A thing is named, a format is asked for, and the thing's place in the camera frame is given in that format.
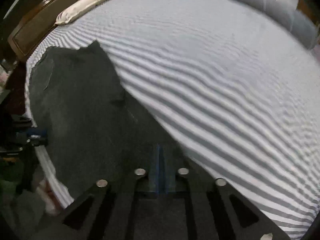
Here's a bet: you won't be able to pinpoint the dark grey denim pants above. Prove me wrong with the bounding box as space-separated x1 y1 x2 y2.
28 40 216 240

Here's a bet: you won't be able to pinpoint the floral white orange pillow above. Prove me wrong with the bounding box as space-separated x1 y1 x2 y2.
55 0 107 25

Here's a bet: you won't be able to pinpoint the grey white striped bed sheet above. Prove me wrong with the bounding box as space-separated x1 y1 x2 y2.
25 0 319 239

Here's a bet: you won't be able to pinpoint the dark carved wooden headboard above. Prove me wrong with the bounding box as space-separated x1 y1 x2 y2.
1 0 78 64

